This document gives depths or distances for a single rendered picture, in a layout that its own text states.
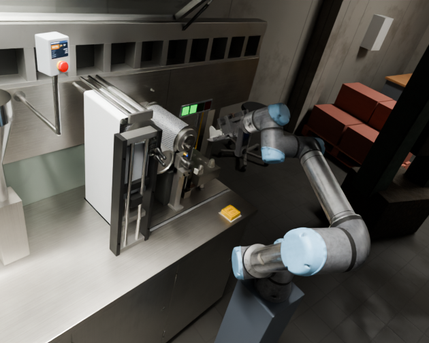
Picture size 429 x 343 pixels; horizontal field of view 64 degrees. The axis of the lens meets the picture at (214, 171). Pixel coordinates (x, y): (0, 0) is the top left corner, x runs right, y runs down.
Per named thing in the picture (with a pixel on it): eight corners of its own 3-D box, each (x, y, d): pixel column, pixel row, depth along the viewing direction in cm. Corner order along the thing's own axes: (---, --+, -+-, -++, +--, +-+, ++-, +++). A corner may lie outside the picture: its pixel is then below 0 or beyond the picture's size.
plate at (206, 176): (197, 186, 172) (199, 177, 169) (148, 148, 191) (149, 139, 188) (218, 176, 183) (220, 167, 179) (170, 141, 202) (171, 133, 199)
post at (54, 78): (57, 135, 106) (52, 73, 95) (54, 132, 107) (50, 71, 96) (62, 133, 108) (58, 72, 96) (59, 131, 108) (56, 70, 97)
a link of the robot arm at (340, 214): (399, 256, 85) (323, 128, 117) (363, 258, 82) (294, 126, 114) (372, 277, 94) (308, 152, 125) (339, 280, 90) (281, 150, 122)
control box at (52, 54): (54, 79, 92) (52, 41, 87) (37, 71, 94) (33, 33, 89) (75, 73, 98) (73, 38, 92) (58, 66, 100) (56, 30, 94)
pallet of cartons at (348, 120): (332, 125, 529) (353, 79, 487) (408, 169, 456) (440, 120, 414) (295, 134, 475) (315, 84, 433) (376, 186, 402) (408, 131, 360)
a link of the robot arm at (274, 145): (299, 160, 111) (297, 128, 112) (267, 159, 107) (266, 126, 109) (287, 165, 118) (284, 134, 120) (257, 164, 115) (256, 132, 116)
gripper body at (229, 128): (228, 116, 132) (251, 107, 124) (235, 137, 133) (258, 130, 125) (215, 119, 127) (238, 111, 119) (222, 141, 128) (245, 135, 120)
